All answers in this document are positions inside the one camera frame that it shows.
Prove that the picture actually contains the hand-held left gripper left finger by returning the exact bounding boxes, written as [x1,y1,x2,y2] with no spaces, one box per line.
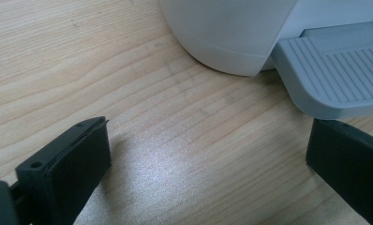
[15,116,112,225]

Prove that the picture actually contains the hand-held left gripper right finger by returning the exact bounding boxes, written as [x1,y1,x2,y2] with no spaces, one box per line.
[306,117,373,225]

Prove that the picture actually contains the white pedal trash can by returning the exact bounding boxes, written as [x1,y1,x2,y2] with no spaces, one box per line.
[157,0,373,121]

